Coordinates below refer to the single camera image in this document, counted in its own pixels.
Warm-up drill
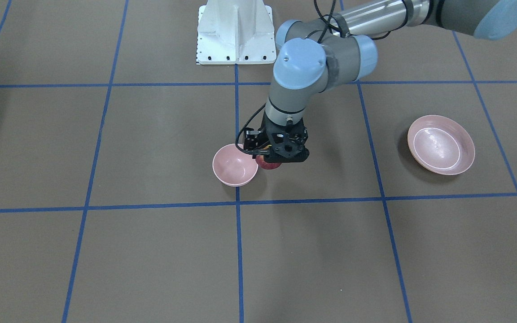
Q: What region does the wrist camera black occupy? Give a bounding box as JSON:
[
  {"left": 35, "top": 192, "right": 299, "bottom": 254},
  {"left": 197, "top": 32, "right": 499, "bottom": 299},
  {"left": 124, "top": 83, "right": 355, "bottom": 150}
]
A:
[{"left": 242, "top": 127, "right": 268, "bottom": 155}]

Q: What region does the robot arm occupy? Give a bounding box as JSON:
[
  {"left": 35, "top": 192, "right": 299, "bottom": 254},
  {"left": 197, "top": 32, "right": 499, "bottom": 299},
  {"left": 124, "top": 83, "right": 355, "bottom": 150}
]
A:
[{"left": 239, "top": 0, "right": 517, "bottom": 163}]

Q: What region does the pink plate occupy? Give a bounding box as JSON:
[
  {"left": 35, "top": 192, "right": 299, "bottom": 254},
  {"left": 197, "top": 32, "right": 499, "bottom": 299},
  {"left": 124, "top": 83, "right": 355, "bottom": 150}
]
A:
[{"left": 407, "top": 115, "right": 476, "bottom": 176}]

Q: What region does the red apple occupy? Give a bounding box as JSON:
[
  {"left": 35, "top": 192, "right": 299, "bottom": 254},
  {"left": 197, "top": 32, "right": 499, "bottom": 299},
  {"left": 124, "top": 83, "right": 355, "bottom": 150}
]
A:
[{"left": 256, "top": 155, "right": 282, "bottom": 170}]

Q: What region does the pink bowl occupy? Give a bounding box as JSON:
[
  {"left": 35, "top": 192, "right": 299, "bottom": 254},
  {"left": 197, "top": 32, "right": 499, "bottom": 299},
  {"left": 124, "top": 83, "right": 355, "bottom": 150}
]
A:
[{"left": 211, "top": 144, "right": 259, "bottom": 187}]

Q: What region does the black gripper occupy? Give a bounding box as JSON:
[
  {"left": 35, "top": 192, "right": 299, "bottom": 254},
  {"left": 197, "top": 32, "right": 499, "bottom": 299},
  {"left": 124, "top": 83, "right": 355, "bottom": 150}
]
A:
[{"left": 259, "top": 116, "right": 309, "bottom": 163}]

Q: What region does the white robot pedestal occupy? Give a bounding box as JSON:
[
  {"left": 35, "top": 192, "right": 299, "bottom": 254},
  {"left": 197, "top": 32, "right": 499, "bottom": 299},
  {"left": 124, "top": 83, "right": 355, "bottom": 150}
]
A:
[{"left": 196, "top": 0, "right": 276, "bottom": 65}]

